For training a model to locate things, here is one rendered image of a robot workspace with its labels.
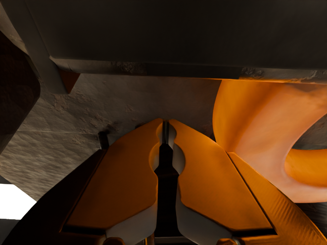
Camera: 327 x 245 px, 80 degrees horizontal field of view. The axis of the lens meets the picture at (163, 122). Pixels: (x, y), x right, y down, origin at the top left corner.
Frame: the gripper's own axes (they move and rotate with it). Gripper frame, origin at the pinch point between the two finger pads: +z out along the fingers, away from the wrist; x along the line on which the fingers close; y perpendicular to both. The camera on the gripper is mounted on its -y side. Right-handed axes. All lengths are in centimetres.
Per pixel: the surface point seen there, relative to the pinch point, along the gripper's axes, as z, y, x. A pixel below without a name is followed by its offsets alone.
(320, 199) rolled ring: -0.7, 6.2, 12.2
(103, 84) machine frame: 5.8, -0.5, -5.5
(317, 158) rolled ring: 0.7, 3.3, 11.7
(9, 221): 394, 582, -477
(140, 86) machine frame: 5.6, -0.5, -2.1
